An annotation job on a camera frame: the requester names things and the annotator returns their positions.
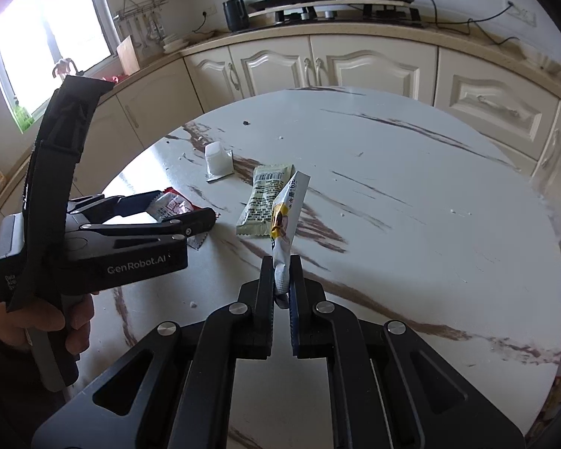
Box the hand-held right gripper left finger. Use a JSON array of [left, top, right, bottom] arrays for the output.
[[30, 256, 276, 449]]

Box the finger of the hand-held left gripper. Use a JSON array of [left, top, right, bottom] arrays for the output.
[[77, 207, 217, 250], [67, 190, 164, 226]]

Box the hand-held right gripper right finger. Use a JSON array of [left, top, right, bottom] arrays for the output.
[[289, 255, 528, 449]]

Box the red snack wrapper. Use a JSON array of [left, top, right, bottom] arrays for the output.
[[147, 187, 206, 223]]

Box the white yellow snack packet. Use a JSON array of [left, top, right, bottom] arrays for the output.
[[269, 171, 312, 309]]

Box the person's left forearm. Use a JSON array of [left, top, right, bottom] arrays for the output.
[[0, 299, 71, 449]]

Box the person's left hand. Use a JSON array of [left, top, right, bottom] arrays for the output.
[[0, 291, 96, 357]]

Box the small white plastic cup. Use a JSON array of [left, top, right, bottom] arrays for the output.
[[205, 141, 235, 183]]

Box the pale green snack packet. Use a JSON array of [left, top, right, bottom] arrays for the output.
[[236, 164, 294, 239]]

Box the round marble table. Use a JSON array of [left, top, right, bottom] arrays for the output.
[[68, 86, 561, 449]]

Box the green plastic bottle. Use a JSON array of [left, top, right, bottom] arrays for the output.
[[12, 96, 34, 132]]

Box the wooden cutting board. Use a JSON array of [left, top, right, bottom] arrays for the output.
[[116, 35, 140, 77]]

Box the steel kitchen faucet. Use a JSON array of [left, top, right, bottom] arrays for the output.
[[52, 57, 84, 80]]

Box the stack of white bowls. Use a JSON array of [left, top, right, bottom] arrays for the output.
[[161, 33, 190, 54]]

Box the sliding glass window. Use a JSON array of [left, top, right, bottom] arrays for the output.
[[0, 0, 117, 122]]

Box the black electric kettle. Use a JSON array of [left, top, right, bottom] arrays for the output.
[[223, 0, 251, 33]]

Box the cream kitchen base cabinet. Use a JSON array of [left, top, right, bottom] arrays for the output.
[[0, 23, 561, 263]]

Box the black gas stove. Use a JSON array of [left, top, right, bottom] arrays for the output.
[[273, 2, 424, 27]]

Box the wall utensil hanging rack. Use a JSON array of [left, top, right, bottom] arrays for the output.
[[113, 0, 169, 50]]

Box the black kettle cable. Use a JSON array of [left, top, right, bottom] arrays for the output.
[[191, 12, 216, 39]]

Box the black power cable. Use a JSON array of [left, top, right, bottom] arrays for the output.
[[411, 0, 527, 46]]

